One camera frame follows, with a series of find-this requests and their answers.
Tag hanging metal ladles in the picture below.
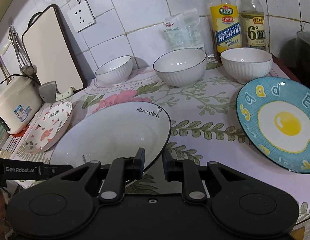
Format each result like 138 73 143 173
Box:
9 25 35 76

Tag black pot with glass lid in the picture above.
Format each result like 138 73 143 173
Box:
295 31 310 75

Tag white plastic salt bag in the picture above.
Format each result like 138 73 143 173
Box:
162 8 205 51

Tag large white Morning Honey plate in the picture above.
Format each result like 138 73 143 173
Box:
50 101 171 171

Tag blue fried egg plate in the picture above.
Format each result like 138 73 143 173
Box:
236 77 310 174

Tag white vinegar bottle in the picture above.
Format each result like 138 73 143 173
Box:
240 0 267 50

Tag yellow label cooking wine bottle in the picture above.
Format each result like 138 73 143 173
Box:
205 0 242 62

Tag white rice cooker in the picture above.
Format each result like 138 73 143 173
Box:
0 76 42 134

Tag pink lovely bear plate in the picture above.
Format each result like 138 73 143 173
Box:
24 101 73 154

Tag white wall socket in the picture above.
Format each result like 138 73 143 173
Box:
67 0 96 33

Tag cream cutting board dark rim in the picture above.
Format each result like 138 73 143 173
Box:
21 4 87 93

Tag small white ribbed bowl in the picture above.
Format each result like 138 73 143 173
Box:
95 55 133 86

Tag cleaver with white handle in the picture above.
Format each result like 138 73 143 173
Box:
38 81 75 103

